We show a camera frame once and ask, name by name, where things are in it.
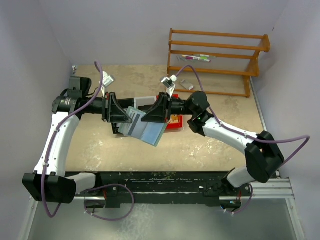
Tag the purple marker pen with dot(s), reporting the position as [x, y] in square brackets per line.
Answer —
[196, 58]

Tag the red bin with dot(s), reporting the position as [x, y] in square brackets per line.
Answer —
[175, 122]

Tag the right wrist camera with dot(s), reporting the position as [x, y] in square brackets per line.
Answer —
[169, 83]

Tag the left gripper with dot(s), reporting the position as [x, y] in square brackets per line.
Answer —
[106, 107]

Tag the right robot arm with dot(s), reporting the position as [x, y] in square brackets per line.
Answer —
[262, 155]

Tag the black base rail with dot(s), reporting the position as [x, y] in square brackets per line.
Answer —
[112, 189]

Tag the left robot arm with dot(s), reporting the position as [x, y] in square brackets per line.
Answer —
[60, 140]

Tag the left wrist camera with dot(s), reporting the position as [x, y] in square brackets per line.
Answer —
[107, 80]

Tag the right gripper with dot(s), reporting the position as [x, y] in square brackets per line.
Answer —
[169, 107]

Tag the black bin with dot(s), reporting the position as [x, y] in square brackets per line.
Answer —
[124, 103]

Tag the white bin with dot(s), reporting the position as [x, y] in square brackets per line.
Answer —
[144, 103]

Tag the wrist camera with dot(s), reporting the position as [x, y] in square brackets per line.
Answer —
[107, 80]
[169, 83]

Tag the grey clip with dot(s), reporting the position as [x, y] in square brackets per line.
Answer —
[181, 58]

